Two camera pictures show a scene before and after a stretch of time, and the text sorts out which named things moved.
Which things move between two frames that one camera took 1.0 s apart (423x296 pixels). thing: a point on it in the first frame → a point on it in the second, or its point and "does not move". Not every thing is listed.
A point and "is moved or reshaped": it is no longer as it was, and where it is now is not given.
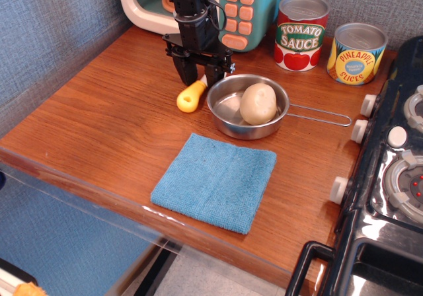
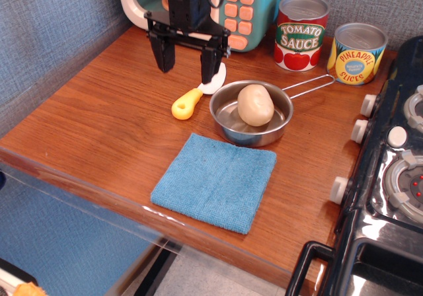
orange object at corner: x=28 y=289 does not move
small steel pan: x=224 y=97 is moved or reshaped
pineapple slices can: x=357 y=53 does not move
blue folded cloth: x=220 y=184 does not move
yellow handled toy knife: x=188 y=97 is moved or reshaped
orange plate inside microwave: x=167 y=4 does not move
